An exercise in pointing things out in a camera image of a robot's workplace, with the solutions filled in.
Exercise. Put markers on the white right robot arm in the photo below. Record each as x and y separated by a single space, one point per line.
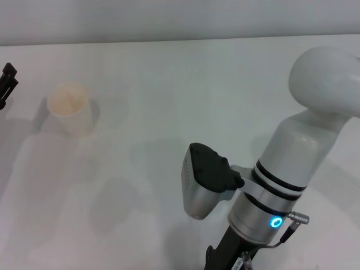
298 157

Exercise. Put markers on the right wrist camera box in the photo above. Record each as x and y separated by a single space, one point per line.
208 174

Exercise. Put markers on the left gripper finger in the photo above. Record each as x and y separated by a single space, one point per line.
9 76

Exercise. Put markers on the white paper cup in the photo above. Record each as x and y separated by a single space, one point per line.
71 112

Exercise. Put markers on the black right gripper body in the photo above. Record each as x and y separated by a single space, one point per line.
225 253

